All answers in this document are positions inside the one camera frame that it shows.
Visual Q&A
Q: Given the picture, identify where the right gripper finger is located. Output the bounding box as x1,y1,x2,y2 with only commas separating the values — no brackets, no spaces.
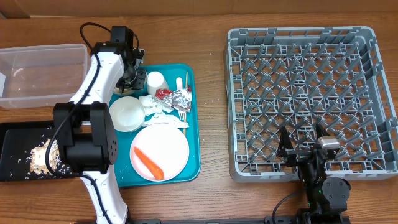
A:
315,123,330,139
276,126,294,157

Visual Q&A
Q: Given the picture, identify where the white bowl with peanuts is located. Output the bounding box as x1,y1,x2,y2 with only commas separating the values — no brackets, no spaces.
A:
109,96,145,132

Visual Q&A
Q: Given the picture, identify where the orange carrot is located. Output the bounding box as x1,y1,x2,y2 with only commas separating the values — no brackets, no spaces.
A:
134,147,164,180

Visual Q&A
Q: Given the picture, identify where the grey bowl with rice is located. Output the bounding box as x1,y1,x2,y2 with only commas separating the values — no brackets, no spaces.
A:
113,87,135,96

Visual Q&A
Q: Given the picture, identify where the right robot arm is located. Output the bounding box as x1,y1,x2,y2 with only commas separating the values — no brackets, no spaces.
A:
272,124,351,223

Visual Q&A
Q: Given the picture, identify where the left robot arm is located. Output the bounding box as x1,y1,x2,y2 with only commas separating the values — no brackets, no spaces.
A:
49,26,147,223

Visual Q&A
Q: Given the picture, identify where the grey dishwasher rack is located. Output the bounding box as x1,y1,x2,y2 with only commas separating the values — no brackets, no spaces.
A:
225,26,397,183

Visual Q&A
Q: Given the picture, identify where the food waste pile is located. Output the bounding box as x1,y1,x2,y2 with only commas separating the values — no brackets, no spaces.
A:
25,139,72,179

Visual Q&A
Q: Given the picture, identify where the white paper cup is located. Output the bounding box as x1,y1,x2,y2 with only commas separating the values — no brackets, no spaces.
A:
146,71,169,96

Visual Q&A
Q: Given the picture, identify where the red sauce packet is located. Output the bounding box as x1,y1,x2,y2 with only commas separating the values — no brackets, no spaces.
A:
155,89,173,99

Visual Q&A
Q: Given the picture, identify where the crumpled white napkin upper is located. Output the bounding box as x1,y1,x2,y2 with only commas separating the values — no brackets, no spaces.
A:
139,95,174,116

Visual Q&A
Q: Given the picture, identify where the crumpled white napkin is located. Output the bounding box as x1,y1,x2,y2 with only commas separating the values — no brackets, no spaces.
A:
139,95,174,116
142,113,189,128

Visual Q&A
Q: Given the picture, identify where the wooden chopstick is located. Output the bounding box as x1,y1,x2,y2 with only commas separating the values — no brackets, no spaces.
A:
182,72,188,136

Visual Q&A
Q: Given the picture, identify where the crumpled white napkin lower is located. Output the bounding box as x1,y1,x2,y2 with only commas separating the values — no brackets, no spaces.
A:
142,113,189,128

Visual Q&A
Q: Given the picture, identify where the crumpled aluminium foil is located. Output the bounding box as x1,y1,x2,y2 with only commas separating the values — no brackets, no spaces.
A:
154,87,192,112

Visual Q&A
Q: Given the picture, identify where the white plastic fork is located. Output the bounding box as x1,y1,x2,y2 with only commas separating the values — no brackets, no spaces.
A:
176,77,187,122

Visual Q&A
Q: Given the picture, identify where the white round plate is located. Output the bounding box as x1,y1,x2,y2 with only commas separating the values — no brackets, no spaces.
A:
130,124,190,182

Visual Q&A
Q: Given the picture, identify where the clear plastic bin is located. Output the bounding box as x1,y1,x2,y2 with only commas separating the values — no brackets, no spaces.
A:
1,44,90,109

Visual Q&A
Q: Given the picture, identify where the teal plastic tray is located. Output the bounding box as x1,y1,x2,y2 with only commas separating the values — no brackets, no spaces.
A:
114,63,201,187

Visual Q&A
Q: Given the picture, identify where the black plastic bin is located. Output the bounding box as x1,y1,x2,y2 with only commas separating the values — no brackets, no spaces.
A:
1,121,72,182

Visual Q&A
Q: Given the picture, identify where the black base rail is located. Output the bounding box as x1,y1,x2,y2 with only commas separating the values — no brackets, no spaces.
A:
127,216,351,224

